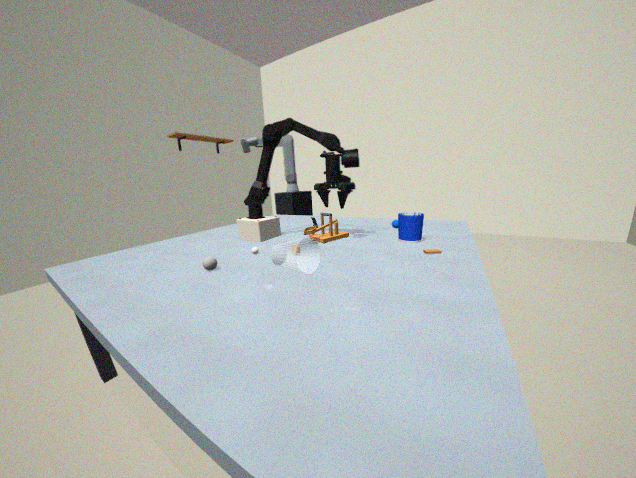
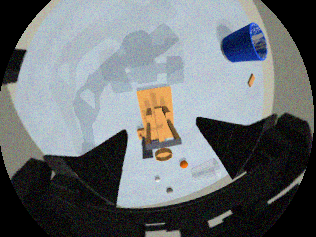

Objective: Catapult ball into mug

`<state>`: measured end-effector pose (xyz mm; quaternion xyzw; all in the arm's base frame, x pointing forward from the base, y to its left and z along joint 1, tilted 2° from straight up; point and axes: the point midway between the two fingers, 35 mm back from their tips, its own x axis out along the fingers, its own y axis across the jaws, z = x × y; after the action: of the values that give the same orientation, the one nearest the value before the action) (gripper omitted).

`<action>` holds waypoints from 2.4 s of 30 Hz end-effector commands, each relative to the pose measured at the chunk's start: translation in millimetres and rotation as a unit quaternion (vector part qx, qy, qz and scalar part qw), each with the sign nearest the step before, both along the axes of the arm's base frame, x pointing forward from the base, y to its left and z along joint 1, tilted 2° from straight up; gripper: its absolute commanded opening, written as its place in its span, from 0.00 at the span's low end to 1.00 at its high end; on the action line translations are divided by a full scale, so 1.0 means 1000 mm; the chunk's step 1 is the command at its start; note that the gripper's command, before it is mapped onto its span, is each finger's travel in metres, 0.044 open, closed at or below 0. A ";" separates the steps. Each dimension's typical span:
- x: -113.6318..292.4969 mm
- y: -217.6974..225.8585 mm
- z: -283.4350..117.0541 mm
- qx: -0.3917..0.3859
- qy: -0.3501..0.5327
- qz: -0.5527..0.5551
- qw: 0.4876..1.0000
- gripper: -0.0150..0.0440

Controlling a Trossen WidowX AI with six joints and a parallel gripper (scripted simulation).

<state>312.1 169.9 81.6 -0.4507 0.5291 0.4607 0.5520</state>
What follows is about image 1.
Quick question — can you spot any blue cup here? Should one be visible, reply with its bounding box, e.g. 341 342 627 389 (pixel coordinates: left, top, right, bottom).
398 212 424 243

